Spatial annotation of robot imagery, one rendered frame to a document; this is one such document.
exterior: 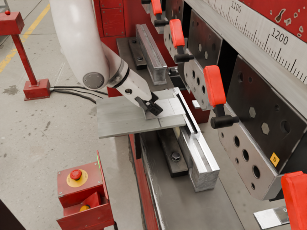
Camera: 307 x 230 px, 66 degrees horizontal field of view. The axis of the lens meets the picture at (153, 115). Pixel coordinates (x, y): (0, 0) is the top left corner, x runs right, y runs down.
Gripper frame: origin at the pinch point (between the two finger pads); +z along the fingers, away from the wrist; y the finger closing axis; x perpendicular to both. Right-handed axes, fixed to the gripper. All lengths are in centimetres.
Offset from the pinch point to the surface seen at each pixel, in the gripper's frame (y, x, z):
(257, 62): -33.9, -25.7, -20.9
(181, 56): -14.7, -17.4, -16.5
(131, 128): -7.0, 7.9, -3.6
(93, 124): 105, 92, 56
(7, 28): 155, 86, -35
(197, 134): -12.4, -5.5, 9.8
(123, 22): 86, 3, 4
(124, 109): 2.2, 8.7, -4.3
